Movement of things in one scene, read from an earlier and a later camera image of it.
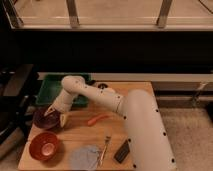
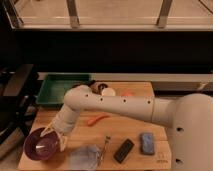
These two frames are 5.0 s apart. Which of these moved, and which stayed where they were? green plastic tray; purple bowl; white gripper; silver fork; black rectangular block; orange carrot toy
Moved: purple bowl; white gripper
Stayed: green plastic tray; black rectangular block; silver fork; orange carrot toy
